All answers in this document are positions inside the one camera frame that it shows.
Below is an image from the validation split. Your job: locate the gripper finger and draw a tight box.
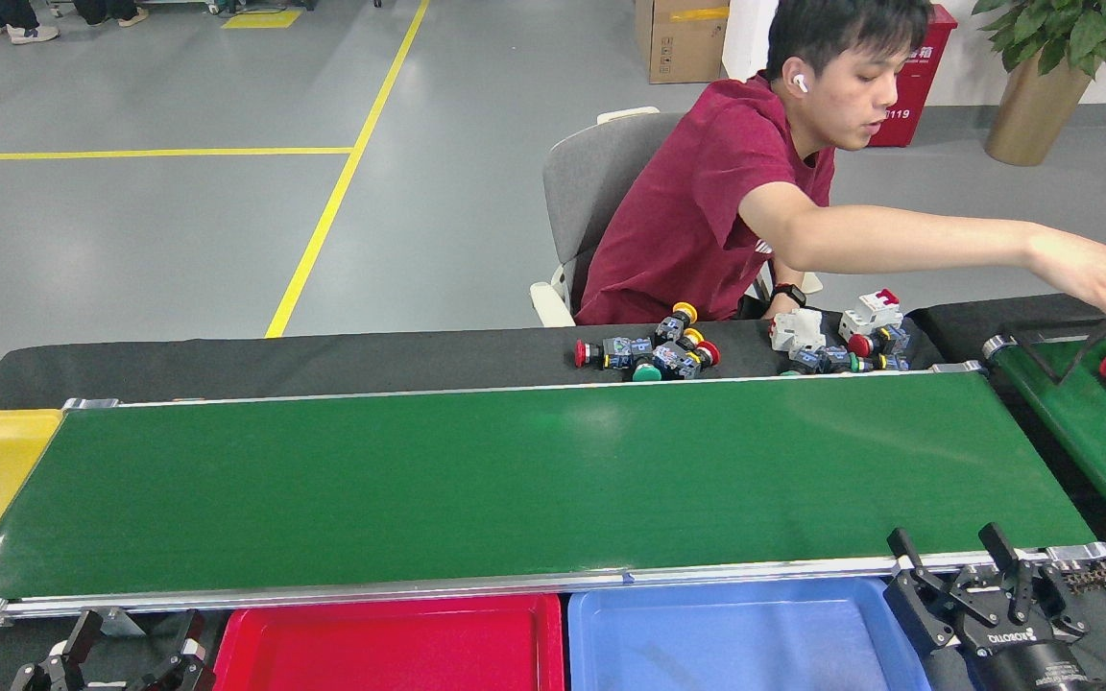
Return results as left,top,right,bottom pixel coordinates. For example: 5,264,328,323
11,610,104,691
126,611,218,691

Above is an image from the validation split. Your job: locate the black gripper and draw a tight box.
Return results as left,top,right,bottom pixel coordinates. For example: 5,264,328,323
884,522,1096,691

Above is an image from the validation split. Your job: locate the white circuit breaker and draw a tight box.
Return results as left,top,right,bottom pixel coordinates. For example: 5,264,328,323
770,308,827,353
838,289,905,344

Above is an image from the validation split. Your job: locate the red plastic tray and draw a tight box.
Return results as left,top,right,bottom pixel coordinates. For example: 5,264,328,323
212,593,565,691

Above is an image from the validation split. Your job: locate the blue plastic tray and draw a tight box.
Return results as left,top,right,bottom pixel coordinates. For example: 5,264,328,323
567,576,933,691

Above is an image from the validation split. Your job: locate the long green conveyor belt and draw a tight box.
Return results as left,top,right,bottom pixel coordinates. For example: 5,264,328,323
0,363,1106,632

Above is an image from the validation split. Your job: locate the person's right hand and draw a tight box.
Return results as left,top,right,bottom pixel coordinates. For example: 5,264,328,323
1028,233,1106,346

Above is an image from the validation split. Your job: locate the small black table cloth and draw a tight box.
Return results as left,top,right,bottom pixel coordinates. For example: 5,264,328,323
908,293,1106,634

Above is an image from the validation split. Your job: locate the large black table cloth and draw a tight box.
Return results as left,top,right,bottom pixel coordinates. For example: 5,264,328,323
0,309,1106,691

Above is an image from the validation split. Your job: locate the gold plant pot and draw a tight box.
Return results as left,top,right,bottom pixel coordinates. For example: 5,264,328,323
983,48,1094,167

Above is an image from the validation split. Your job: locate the person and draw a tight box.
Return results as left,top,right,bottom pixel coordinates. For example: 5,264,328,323
73,0,150,28
0,0,60,46
574,0,1106,348

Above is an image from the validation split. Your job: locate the red fire extinguisher box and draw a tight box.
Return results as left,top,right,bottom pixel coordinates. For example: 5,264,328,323
868,5,959,148

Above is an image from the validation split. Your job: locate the grey office chair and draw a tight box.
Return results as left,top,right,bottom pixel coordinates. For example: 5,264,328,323
529,106,825,329

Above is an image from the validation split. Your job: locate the green leafy plant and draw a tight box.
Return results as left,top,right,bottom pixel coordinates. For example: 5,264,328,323
973,0,1106,80

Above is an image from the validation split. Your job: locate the brown cardboard box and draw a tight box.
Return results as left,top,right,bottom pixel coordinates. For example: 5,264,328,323
635,0,732,85

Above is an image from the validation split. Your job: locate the black cable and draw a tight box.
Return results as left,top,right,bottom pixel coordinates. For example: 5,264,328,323
1009,322,1106,385

